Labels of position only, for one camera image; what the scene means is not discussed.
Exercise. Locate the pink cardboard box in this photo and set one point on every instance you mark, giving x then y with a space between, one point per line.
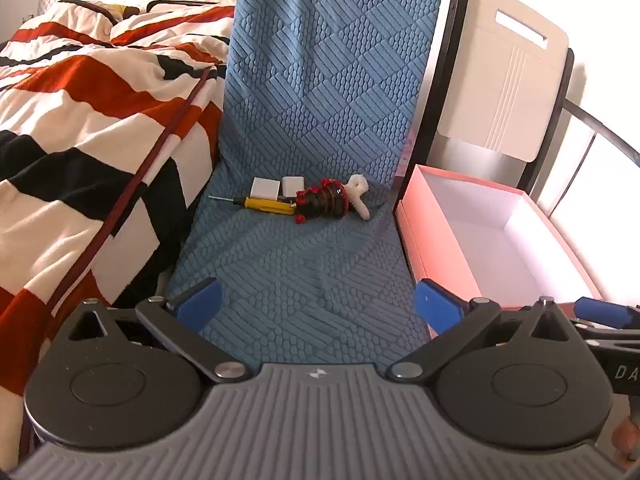
478 238

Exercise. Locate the white charger cube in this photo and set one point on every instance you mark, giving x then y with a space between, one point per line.
265 189

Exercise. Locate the black metal chair frame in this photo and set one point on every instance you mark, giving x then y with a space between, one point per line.
436 99

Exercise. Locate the white folding chair back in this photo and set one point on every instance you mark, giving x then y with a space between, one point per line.
505 79

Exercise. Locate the blue textured seat cover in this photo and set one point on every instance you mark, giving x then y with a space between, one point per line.
317 89

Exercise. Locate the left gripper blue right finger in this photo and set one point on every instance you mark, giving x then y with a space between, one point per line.
460 326

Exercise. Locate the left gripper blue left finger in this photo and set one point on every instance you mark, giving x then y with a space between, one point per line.
176 324

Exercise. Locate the red white black striped blanket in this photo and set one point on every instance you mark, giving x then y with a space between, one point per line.
109 133

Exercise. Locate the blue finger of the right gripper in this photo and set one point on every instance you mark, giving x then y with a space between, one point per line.
605 313

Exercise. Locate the white plush toy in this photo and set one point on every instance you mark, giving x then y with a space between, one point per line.
356 186

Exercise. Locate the red black toy ball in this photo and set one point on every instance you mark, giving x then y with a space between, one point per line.
327 200

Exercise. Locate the person's right hand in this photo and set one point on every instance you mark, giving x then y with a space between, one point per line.
625 439

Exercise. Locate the white plug charger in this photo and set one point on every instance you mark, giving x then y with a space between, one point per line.
291 186

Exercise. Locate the yellow handled screwdriver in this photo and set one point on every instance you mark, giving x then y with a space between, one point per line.
259 204

